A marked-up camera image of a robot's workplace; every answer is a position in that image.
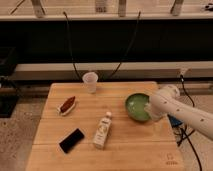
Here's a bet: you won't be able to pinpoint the green ceramic bowl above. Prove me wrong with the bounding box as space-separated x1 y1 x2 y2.
125 93 150 122

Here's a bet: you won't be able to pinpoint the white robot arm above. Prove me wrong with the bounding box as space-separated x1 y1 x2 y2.
144 85 213 140

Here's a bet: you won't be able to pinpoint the translucent plastic cup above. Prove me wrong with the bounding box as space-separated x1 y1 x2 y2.
82 72 98 93

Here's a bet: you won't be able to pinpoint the brown brush on white tray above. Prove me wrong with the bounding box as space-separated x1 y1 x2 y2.
57 96 75 116

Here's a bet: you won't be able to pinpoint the white plastic bottle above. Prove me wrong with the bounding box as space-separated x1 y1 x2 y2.
93 112 112 149

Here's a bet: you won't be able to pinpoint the black rectangular block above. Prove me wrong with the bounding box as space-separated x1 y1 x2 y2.
59 129 84 153

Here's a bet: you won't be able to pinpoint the blue connector plug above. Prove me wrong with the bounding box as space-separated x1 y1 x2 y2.
169 116 182 127

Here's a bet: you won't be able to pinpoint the left black hanging cable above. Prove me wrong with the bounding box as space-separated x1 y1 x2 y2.
62 11 83 81

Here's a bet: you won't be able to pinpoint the black hanging cable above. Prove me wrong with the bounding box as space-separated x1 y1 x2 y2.
62 11 83 81
103 11 142 81

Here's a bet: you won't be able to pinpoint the right black hanging cable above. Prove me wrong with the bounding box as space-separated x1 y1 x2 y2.
103 11 142 81

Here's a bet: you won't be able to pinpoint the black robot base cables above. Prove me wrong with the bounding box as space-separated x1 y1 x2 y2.
172 73 203 171

